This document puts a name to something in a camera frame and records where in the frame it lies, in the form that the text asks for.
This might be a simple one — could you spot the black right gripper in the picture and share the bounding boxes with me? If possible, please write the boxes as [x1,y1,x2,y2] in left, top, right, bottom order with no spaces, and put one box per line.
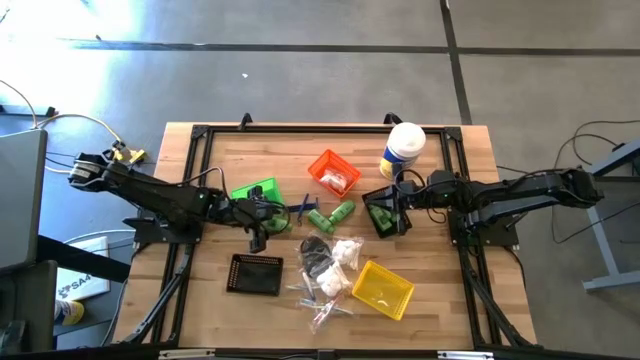
[370,179,437,238]

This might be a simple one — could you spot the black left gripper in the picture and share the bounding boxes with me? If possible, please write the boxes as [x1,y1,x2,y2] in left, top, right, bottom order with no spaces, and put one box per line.
[222,184,291,254]

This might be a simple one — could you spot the green plastic basket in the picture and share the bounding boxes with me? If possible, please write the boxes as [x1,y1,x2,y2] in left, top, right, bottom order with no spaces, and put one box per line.
[230,176,295,235]

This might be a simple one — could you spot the black plastic basket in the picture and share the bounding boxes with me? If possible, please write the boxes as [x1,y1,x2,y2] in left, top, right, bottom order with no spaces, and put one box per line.
[225,253,285,297]
[361,183,415,240]

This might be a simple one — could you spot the vanity pack bag with card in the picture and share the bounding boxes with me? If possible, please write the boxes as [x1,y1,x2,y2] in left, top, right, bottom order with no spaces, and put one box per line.
[319,168,351,194]

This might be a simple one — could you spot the blue toothbrush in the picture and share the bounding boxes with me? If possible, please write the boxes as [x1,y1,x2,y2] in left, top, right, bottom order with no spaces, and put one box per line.
[298,297,355,316]

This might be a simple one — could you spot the clear bag with black item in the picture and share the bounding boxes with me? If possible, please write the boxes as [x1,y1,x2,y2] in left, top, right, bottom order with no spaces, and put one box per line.
[298,234,335,280]

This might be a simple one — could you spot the orange plastic basket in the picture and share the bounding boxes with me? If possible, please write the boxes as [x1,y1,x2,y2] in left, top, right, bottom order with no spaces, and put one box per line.
[307,148,363,199]

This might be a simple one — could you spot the disinfecting wipes canister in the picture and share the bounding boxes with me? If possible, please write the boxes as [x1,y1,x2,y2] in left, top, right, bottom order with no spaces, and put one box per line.
[378,121,428,181]

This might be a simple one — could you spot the blue-head toothbrush in clear bag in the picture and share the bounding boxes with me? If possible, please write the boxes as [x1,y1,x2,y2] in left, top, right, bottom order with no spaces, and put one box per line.
[299,269,317,302]

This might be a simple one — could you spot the yellow plastic basket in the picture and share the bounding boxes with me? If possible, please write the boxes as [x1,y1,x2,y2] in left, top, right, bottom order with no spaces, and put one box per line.
[351,259,416,322]

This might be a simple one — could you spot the red toothbrush in clear bag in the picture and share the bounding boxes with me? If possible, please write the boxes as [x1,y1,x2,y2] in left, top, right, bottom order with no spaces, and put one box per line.
[314,285,355,321]

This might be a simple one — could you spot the white printed box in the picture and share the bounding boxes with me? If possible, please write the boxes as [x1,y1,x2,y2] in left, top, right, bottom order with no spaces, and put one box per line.
[54,235,112,302]

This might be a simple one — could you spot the yellow blue container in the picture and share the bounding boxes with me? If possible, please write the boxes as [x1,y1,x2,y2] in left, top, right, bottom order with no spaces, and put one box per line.
[53,298,86,327]

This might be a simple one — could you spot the grey laptop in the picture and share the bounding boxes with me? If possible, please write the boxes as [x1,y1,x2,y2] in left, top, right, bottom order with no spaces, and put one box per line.
[0,128,49,274]

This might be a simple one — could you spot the black furniture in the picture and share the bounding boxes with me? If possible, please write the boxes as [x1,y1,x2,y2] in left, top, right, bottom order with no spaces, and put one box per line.
[0,233,132,354]

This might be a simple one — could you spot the black aluminium table frame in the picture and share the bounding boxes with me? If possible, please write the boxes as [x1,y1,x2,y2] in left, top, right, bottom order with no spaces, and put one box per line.
[113,123,539,351]

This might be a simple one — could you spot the yellow cable connector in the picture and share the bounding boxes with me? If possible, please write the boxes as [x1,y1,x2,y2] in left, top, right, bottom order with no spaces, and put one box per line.
[110,141,147,165]

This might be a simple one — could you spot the silver metal bracket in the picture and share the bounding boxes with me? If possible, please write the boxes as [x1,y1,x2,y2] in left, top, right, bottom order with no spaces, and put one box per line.
[158,349,216,360]
[437,350,495,360]

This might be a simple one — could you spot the black floor cable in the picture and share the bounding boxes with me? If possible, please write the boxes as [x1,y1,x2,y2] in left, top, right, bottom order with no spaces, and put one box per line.
[549,118,640,246]

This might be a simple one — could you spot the grey desk frame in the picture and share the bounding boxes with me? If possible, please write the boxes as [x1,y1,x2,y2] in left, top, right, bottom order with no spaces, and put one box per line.
[569,138,640,293]

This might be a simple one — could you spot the white floor cable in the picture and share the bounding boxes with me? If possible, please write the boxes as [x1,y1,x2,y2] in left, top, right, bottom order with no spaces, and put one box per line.
[0,78,126,174]

